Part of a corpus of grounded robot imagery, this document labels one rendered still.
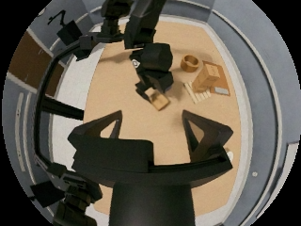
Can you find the brown clipboard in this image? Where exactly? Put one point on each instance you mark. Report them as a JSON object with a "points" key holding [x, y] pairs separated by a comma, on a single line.
{"points": [[221, 86]]}

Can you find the small square wooden pallet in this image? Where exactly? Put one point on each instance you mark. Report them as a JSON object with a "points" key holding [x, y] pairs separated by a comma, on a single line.
{"points": [[199, 96]]}

